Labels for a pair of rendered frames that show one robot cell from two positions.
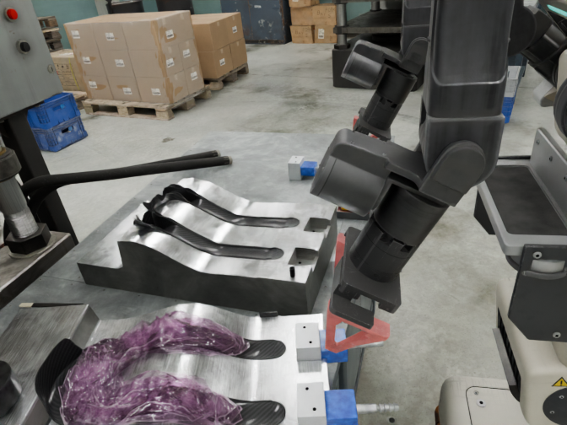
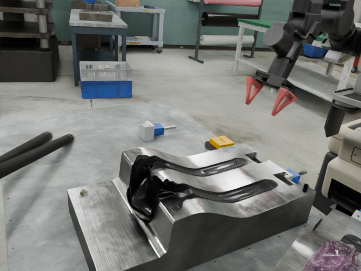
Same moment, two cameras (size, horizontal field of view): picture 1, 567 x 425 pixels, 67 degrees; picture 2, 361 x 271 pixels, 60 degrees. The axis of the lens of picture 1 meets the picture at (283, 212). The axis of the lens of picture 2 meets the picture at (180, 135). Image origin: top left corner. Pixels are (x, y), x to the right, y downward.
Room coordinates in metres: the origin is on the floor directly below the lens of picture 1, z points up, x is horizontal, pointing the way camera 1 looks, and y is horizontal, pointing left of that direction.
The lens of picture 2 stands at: (0.45, 0.65, 1.28)
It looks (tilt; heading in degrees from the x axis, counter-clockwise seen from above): 25 degrees down; 308
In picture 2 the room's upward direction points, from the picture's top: 5 degrees clockwise
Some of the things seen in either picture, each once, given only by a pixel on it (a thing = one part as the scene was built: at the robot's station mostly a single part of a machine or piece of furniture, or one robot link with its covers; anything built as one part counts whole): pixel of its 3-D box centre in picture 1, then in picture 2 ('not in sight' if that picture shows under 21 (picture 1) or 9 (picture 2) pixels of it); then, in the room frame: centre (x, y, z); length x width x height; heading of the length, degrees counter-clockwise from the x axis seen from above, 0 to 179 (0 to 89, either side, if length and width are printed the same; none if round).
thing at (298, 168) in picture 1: (312, 169); (158, 129); (1.13, -0.10, 0.83); 0.13 x 0.05 x 0.05; 69
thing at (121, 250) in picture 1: (209, 236); (193, 193); (0.78, 0.16, 0.87); 0.50 x 0.26 x 0.14; 69
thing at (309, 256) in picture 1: (304, 264); (285, 184); (0.64, -0.03, 0.87); 0.05 x 0.05 x 0.04; 69
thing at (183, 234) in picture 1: (209, 220); (203, 176); (0.76, 0.15, 0.92); 0.35 x 0.16 x 0.09; 69
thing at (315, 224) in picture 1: (317, 232); (255, 163); (0.74, -0.07, 0.87); 0.05 x 0.05 x 0.04; 69
